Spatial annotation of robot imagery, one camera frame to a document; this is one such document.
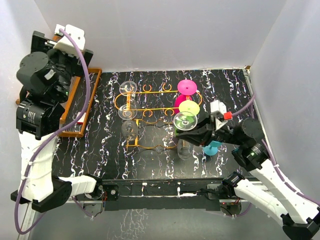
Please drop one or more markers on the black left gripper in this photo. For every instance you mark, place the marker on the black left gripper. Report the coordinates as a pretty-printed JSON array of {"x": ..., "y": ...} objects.
[{"x": 78, "y": 65}]

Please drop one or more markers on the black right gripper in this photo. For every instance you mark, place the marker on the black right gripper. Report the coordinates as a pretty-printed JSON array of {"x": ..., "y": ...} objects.
[{"x": 205, "y": 133}]

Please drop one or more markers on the blue wine glass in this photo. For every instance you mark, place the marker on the blue wine glass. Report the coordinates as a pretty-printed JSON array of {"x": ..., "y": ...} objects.
[{"x": 212, "y": 148}]

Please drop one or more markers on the clear wine glass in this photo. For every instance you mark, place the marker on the clear wine glass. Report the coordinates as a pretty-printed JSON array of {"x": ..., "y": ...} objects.
[
  {"x": 129, "y": 89},
  {"x": 183, "y": 122}
]

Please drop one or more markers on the green wine glass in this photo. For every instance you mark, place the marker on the green wine glass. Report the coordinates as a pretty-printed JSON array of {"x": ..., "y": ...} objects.
[{"x": 189, "y": 107}]

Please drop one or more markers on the pink wine glass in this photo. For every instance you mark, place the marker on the pink wine glass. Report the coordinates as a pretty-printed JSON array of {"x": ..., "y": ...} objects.
[{"x": 186, "y": 89}]

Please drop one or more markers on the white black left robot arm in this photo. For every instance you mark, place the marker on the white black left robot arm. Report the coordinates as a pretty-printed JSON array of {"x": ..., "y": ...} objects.
[{"x": 38, "y": 185}]

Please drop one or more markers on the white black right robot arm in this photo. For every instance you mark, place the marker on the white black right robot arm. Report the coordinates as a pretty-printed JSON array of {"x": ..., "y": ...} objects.
[{"x": 298, "y": 216}]

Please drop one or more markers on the orange wooden shelf rack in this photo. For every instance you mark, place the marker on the orange wooden shelf rack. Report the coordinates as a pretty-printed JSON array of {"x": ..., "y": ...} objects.
[{"x": 77, "y": 105}]

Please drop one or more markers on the red white eraser block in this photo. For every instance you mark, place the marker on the red white eraser block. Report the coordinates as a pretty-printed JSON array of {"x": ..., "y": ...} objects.
[{"x": 81, "y": 120}]

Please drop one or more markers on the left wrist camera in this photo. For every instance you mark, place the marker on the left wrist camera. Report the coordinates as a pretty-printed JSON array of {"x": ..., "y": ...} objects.
[{"x": 64, "y": 44}]

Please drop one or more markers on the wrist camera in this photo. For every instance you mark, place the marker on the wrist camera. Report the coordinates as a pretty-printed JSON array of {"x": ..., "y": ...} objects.
[
  {"x": 64, "y": 44},
  {"x": 219, "y": 114}
]

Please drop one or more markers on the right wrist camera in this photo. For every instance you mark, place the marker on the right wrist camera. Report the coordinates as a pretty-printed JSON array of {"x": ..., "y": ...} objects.
[{"x": 219, "y": 114}]

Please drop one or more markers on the gold wire wine glass rack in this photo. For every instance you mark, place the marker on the gold wire wine glass rack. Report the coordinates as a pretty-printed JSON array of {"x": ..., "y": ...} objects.
[{"x": 144, "y": 114}]

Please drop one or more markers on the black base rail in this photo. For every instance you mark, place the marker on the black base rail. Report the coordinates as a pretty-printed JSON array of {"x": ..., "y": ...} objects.
[{"x": 158, "y": 194}]

